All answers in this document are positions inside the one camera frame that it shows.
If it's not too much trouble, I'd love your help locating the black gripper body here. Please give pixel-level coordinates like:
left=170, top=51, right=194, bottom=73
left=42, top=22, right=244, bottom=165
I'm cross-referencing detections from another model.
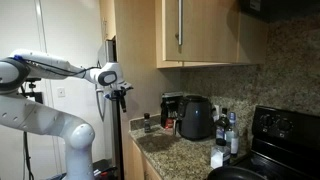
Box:
left=110, top=87, right=129, bottom=101

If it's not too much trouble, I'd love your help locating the black vertical stand pole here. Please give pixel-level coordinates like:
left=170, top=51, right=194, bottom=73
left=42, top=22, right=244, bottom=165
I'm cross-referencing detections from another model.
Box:
left=111, top=98, right=125, bottom=180

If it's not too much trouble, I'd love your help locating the wooden upper cabinet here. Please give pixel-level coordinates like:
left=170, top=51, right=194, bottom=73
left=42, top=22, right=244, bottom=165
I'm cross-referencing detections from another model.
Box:
left=99, top=0, right=269, bottom=70

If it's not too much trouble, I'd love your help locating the black hanging cable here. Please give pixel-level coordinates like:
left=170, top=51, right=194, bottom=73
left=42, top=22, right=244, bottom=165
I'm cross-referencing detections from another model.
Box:
left=21, top=131, right=36, bottom=180

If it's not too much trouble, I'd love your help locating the wooden lower cabinet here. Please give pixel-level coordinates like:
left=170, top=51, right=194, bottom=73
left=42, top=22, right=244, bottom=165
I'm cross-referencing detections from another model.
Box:
left=127, top=134, right=164, bottom=180

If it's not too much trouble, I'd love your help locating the small pepper shaker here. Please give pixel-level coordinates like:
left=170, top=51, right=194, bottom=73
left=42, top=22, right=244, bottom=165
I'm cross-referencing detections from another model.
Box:
left=143, top=112, right=152, bottom=134

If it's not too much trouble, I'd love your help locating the metal upper cabinet handle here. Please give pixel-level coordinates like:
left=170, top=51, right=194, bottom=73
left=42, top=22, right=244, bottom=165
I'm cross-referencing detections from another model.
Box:
left=175, top=0, right=184, bottom=47

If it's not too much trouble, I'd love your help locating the black stove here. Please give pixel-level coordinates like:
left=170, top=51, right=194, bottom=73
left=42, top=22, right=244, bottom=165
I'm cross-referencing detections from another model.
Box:
left=229, top=105, right=320, bottom=180

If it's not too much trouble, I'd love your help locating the wooden cabinet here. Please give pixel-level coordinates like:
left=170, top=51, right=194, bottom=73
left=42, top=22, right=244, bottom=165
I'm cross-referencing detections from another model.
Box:
left=127, top=134, right=164, bottom=180
left=99, top=0, right=269, bottom=70

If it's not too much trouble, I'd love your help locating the curved refrigerator handle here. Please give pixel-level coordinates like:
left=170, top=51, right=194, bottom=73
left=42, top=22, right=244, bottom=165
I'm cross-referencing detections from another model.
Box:
left=95, top=83, right=106, bottom=122

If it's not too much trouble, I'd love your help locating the black coffee maker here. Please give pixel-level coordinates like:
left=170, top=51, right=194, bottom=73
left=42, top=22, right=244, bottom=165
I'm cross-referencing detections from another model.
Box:
left=175, top=94, right=215, bottom=141
left=160, top=92, right=184, bottom=130

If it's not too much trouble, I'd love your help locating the stainless steel refrigerator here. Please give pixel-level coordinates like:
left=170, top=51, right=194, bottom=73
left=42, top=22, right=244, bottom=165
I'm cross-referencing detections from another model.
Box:
left=95, top=35, right=118, bottom=161

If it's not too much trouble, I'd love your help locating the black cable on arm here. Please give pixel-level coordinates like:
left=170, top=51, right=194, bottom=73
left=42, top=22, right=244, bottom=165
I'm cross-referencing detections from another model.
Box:
left=14, top=55, right=102, bottom=80

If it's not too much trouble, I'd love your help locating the dark bottle on counter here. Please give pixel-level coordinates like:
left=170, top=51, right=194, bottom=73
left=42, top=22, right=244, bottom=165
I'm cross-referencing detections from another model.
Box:
left=224, top=111, right=240, bottom=157

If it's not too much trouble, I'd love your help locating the dark glass bottle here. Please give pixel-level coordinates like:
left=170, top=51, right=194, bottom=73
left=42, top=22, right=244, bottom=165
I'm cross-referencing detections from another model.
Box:
left=214, top=107, right=231, bottom=141

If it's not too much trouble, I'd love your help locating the black frying pan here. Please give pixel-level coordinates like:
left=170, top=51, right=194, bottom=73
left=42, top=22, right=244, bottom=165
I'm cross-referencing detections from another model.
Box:
left=205, top=165, right=268, bottom=180

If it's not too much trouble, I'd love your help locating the white salt container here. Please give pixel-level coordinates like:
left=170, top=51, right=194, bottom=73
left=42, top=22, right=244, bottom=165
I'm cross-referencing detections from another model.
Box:
left=210, top=138, right=232, bottom=170

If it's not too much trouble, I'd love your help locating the white light switch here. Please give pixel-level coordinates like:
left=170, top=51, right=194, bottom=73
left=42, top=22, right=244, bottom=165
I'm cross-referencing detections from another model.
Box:
left=56, top=86, right=67, bottom=99

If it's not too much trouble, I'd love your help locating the black camera on tripod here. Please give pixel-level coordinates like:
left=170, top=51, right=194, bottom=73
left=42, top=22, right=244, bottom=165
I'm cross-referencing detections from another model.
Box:
left=20, top=77, right=45, bottom=105

